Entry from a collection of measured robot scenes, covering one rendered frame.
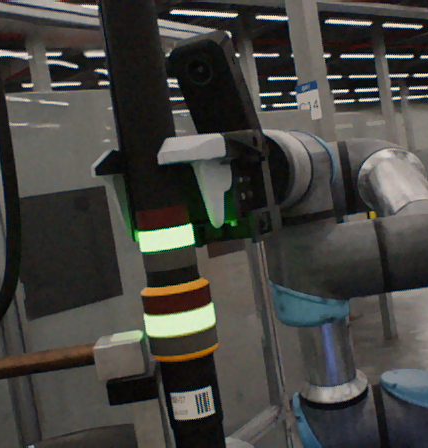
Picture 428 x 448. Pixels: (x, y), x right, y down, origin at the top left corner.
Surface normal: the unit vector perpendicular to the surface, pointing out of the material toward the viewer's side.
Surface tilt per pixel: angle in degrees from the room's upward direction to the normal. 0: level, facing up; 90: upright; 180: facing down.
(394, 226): 39
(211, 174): 90
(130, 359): 90
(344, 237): 45
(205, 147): 90
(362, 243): 60
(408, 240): 66
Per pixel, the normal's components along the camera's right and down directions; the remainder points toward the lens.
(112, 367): 0.02, 0.05
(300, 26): -0.74, 0.15
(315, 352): -0.49, 0.31
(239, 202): 0.90, -0.12
